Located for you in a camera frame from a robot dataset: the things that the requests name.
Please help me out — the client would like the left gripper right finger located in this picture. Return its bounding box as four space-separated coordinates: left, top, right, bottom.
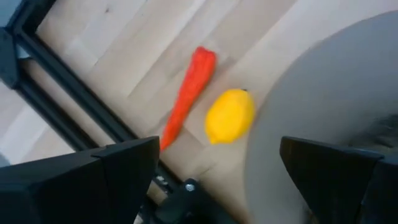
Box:
279 136 385 224

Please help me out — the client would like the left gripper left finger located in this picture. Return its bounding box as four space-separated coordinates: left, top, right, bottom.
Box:
91 136 161 224

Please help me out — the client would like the yellow lemon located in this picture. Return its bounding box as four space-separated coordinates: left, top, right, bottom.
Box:
204 88 257 146

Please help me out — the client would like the round grey placemat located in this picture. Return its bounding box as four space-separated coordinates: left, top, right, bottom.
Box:
243 10 398 224

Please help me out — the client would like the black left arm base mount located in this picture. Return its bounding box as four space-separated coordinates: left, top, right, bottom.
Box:
136 177 240 224

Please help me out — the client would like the black aluminium table frame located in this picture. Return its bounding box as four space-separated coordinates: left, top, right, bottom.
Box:
0 0 187 187

